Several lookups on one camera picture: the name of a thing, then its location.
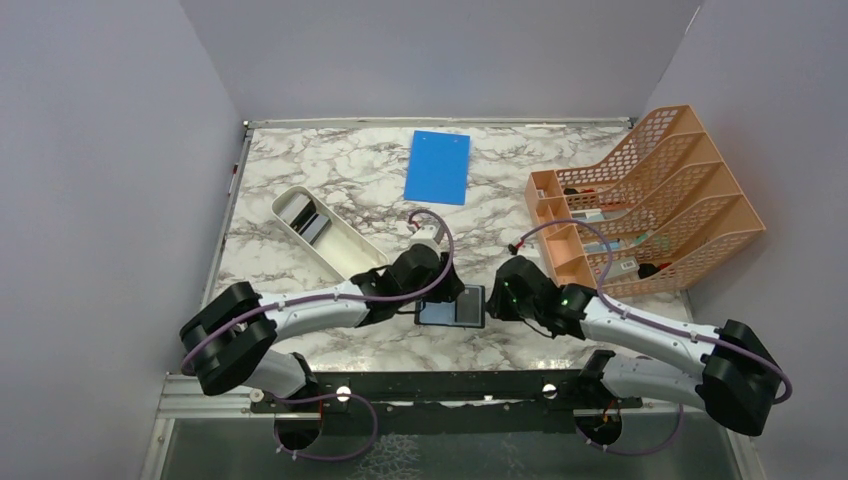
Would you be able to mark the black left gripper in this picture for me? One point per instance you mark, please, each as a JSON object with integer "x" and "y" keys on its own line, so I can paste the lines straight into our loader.
{"x": 448, "y": 291}

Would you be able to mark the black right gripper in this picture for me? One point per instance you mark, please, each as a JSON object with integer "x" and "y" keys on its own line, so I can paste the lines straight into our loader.
{"x": 498, "y": 305}

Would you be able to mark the black leather card holder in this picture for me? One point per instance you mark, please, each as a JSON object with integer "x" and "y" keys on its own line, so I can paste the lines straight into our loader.
{"x": 440, "y": 314}

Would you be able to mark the black VIP card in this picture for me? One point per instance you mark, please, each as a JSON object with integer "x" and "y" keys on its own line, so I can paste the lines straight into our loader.
{"x": 470, "y": 307}

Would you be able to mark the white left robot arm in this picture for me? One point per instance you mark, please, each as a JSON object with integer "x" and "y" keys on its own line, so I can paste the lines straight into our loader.
{"x": 229, "y": 342}

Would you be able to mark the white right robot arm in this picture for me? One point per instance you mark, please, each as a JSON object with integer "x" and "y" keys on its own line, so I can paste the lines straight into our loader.
{"x": 724, "y": 371}

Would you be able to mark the dark card in tray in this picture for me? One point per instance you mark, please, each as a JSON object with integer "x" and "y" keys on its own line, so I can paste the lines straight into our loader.
{"x": 314, "y": 227}

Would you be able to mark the white oblong plastic tray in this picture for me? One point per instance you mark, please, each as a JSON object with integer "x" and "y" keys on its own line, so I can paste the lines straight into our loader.
{"x": 341, "y": 250}

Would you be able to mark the blue flat board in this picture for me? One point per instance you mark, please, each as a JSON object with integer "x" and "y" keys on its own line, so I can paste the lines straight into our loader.
{"x": 438, "y": 168}

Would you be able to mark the peach plastic file organizer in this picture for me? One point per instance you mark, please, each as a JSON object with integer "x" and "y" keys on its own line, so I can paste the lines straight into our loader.
{"x": 656, "y": 214}

